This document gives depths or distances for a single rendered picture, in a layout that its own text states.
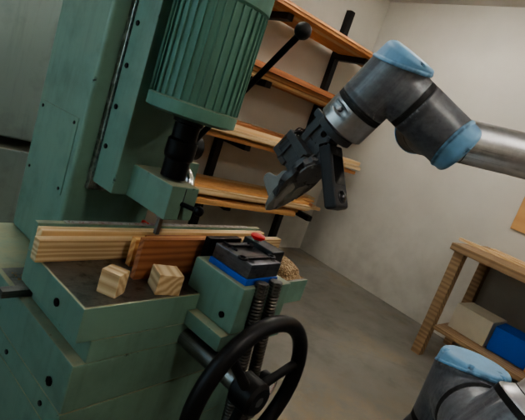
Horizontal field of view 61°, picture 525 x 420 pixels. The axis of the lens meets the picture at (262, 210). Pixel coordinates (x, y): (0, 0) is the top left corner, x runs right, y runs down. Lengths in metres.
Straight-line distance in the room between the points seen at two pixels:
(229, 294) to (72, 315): 0.25
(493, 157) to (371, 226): 3.57
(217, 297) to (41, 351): 0.30
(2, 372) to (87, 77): 0.59
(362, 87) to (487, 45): 3.64
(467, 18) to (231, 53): 3.83
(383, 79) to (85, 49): 0.61
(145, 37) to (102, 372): 0.61
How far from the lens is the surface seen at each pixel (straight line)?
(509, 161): 0.94
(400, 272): 4.28
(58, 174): 1.05
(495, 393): 0.96
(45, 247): 0.82
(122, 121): 0.95
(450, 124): 0.76
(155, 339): 0.84
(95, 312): 0.73
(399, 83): 0.74
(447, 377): 1.08
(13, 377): 0.96
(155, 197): 0.89
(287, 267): 1.08
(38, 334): 0.86
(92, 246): 0.86
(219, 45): 0.82
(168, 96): 0.82
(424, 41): 4.65
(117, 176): 0.94
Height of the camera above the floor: 1.25
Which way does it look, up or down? 11 degrees down
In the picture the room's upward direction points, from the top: 19 degrees clockwise
